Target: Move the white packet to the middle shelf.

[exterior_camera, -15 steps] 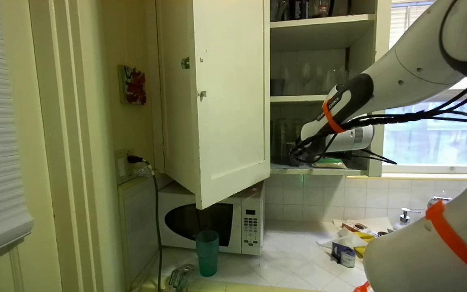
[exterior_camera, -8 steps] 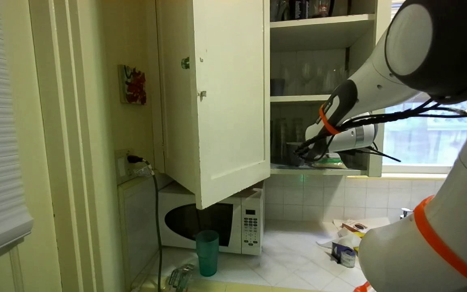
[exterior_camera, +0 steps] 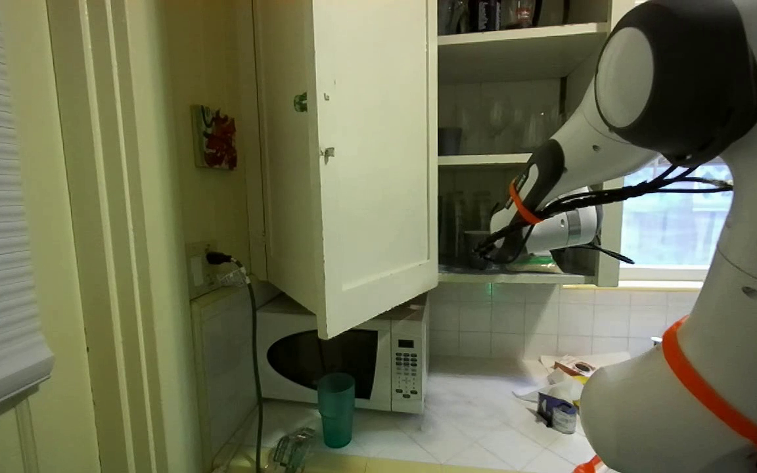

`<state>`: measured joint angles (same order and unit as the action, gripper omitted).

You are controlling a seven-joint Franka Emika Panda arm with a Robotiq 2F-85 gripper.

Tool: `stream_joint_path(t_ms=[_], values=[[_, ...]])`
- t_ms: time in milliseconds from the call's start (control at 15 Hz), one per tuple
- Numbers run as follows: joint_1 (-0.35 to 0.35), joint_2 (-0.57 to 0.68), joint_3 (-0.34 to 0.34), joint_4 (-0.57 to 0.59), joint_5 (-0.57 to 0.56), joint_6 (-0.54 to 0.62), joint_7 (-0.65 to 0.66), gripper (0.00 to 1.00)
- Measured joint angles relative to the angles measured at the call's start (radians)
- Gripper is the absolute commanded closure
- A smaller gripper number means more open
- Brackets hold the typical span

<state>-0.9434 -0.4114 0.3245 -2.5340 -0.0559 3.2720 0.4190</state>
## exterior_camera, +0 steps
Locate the window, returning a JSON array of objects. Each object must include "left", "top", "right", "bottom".
[{"left": 618, "top": 156, "right": 735, "bottom": 282}]

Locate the grey cup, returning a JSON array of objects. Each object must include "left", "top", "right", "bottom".
[{"left": 463, "top": 230, "right": 493, "bottom": 270}]

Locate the heap of papers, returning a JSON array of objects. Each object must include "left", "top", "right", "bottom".
[{"left": 513, "top": 351, "right": 633, "bottom": 403}]

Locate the row of tall glasses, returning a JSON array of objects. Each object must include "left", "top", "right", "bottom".
[{"left": 440, "top": 190, "right": 495, "bottom": 266}]

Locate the row of wine glasses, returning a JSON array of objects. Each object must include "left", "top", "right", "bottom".
[{"left": 480, "top": 97, "right": 564, "bottom": 156}]

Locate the blue and white tin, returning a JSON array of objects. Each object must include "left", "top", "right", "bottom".
[{"left": 537, "top": 384, "right": 581, "bottom": 435}]

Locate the dark cup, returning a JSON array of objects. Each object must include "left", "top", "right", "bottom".
[{"left": 438, "top": 126, "right": 464, "bottom": 157}]

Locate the white microwave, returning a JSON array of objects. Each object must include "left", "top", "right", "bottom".
[{"left": 257, "top": 294, "right": 429, "bottom": 415}]

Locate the white cabinet door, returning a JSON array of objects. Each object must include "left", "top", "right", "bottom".
[{"left": 256, "top": 0, "right": 440, "bottom": 340}]

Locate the row of mugs and glasses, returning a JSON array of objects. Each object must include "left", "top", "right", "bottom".
[{"left": 438, "top": 0, "right": 573, "bottom": 35}]

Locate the teal plastic cup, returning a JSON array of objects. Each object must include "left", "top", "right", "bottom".
[{"left": 317, "top": 372, "right": 357, "bottom": 449}]

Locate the microwave door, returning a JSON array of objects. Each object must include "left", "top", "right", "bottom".
[{"left": 257, "top": 314, "right": 393, "bottom": 412}]

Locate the clear glass jar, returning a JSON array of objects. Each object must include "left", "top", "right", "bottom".
[{"left": 271, "top": 426, "right": 317, "bottom": 472}]

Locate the white wall cabinet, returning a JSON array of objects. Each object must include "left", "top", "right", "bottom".
[{"left": 254, "top": 0, "right": 621, "bottom": 340}]

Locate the black cable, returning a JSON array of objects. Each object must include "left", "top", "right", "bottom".
[{"left": 206, "top": 251, "right": 265, "bottom": 473}]

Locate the small wall picture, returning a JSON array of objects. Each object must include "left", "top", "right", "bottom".
[{"left": 192, "top": 104, "right": 239, "bottom": 171}]

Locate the wall socket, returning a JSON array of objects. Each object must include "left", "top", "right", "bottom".
[{"left": 186, "top": 241, "right": 219, "bottom": 300}]

